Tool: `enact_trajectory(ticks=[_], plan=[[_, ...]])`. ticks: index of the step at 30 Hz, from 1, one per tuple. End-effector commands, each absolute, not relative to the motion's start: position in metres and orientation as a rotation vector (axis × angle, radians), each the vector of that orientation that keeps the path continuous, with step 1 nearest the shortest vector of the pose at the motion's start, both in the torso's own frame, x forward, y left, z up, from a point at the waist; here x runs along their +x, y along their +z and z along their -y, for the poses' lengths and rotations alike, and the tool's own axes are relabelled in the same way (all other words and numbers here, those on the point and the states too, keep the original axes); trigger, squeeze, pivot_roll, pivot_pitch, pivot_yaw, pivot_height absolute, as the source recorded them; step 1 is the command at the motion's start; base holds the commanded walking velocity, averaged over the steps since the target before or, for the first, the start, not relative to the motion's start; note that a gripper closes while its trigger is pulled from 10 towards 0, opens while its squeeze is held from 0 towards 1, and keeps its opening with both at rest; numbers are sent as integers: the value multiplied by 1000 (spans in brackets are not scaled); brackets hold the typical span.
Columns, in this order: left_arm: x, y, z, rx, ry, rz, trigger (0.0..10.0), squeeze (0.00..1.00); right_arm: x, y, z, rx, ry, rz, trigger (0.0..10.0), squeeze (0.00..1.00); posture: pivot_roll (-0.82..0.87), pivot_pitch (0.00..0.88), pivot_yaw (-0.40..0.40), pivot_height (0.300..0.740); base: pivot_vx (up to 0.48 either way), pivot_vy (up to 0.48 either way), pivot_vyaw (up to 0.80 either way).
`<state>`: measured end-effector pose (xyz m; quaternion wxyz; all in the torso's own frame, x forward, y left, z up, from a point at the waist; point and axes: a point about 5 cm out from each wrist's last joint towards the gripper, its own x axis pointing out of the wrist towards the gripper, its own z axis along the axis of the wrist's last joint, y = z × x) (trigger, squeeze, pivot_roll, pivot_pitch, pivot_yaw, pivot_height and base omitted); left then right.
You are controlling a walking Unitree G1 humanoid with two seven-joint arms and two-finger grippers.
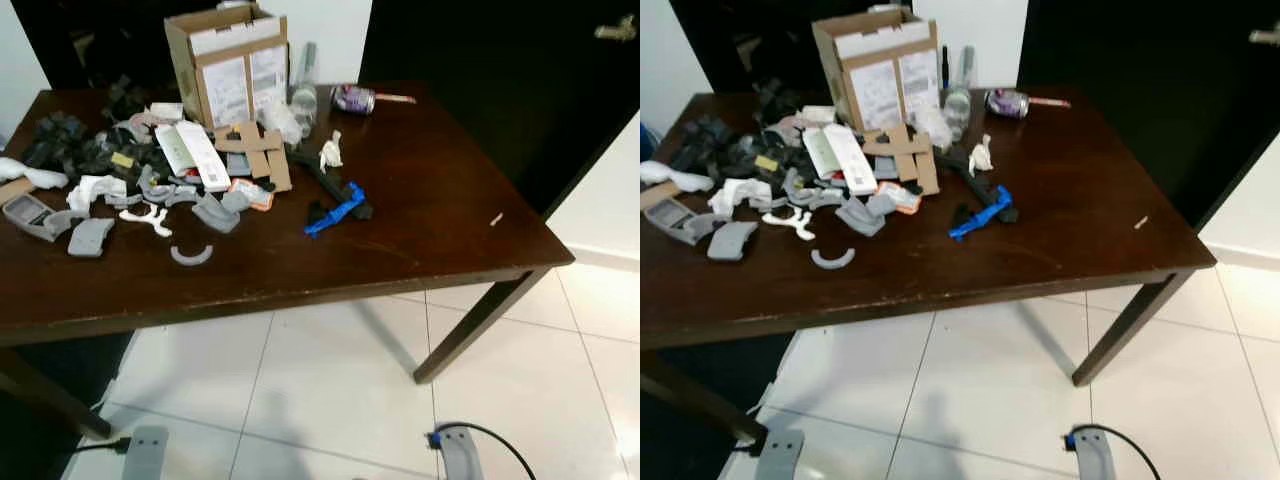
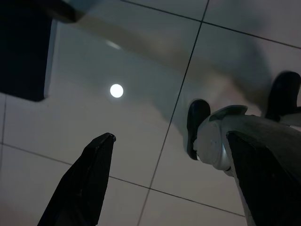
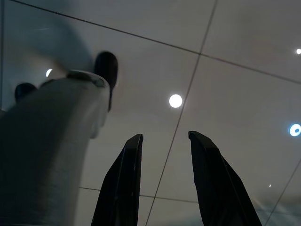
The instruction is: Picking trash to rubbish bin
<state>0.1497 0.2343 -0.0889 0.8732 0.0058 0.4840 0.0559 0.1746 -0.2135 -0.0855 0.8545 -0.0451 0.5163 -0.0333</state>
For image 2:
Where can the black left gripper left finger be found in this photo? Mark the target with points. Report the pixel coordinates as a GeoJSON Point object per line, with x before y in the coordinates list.
{"type": "Point", "coordinates": [82, 183]}

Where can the black floor mat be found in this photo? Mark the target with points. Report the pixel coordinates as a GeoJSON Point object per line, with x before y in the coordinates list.
{"type": "Point", "coordinates": [23, 51]}

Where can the black robot left foot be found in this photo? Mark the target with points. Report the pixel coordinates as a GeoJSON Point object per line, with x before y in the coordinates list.
{"type": "Point", "coordinates": [198, 117]}

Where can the black robot right foot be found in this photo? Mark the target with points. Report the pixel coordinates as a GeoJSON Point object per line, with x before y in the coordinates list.
{"type": "Point", "coordinates": [284, 94]}

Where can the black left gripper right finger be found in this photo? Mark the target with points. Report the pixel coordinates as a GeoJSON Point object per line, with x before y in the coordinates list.
{"type": "Point", "coordinates": [265, 179]}

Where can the black robot foot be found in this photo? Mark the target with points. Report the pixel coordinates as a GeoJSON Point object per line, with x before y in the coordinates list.
{"type": "Point", "coordinates": [198, 117]}
{"type": "Point", "coordinates": [284, 94]}

